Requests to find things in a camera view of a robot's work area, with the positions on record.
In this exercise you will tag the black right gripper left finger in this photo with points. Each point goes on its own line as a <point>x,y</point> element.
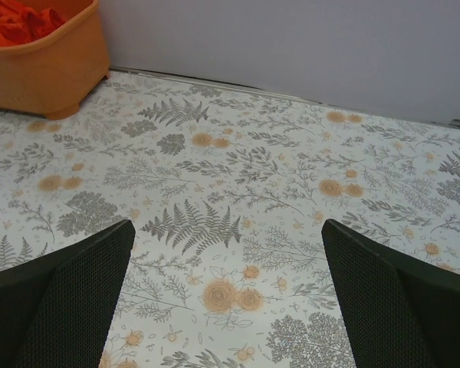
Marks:
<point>56,310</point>

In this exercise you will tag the floral patterned table mat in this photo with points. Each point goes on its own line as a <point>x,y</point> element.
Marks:
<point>228,192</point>

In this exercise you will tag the orange plastic bin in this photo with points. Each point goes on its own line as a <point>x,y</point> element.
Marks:
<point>51,76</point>

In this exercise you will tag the orange t shirt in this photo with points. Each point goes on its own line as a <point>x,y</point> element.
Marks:
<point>20,24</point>

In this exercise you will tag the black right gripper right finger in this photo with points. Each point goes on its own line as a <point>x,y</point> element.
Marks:
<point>398,311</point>

